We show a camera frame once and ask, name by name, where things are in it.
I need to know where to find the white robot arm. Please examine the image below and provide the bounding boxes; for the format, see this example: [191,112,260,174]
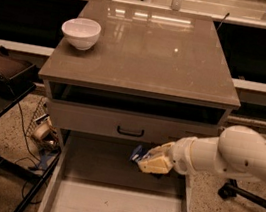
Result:
[137,125,266,183]

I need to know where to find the blue rxbar snack bar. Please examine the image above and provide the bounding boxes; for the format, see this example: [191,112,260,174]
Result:
[129,145,148,163]

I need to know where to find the white ceramic bowl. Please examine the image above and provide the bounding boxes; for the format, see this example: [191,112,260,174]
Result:
[61,17,102,50]

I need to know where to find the grey drawer cabinet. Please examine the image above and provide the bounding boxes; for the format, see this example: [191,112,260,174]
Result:
[26,0,255,183]

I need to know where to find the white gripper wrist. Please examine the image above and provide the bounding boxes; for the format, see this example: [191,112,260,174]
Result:
[138,137,197,175]

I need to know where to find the white tape roll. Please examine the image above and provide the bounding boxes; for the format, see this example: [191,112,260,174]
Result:
[32,122,50,140]

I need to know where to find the closed drawer with black handle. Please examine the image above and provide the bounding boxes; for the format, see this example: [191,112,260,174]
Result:
[46,99,219,144]

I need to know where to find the black chair base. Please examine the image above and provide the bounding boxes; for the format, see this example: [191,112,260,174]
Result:
[215,131,266,212]

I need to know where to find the open bottom drawer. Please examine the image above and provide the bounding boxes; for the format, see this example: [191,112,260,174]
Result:
[37,133,190,212]

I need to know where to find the brown box on cart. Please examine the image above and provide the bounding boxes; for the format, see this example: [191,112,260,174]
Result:
[0,45,36,98]

